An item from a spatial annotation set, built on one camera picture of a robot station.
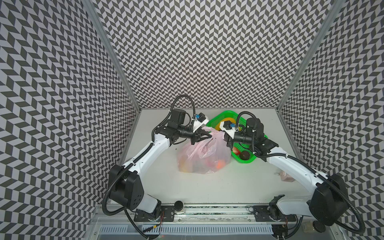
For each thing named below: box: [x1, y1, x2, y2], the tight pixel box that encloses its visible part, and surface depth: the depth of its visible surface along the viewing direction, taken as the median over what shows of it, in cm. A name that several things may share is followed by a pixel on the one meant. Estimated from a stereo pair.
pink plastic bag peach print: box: [178, 126, 232, 174], surface depth 75 cm
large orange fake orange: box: [216, 159, 226, 169], surface depth 80 cm
